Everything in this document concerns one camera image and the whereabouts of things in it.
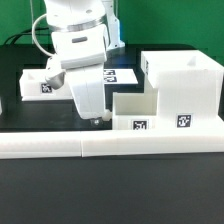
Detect white front drawer with knob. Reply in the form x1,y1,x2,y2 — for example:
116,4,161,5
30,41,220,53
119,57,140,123
103,92,157,130

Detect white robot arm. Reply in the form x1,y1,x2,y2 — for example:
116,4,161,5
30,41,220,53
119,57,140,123
44,0,125,120

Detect white drawer cabinet box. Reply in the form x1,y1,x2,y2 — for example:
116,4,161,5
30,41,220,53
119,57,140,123
141,50,224,129

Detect white fiducial marker sheet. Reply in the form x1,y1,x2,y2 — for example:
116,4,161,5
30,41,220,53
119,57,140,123
103,69,138,85

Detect white L-shaped fence rail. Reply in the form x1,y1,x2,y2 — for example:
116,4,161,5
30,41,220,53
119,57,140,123
0,118,224,159

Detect white rear drawer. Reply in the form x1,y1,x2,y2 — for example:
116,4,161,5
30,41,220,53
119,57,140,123
19,69,72,101

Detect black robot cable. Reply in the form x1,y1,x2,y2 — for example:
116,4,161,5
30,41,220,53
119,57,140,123
2,27,51,46

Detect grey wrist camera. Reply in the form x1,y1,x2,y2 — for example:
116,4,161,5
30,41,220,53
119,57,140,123
44,56,68,90

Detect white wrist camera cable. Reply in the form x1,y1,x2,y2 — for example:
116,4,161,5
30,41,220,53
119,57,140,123
31,13,56,58

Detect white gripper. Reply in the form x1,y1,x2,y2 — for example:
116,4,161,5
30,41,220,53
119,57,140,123
66,64,106,126

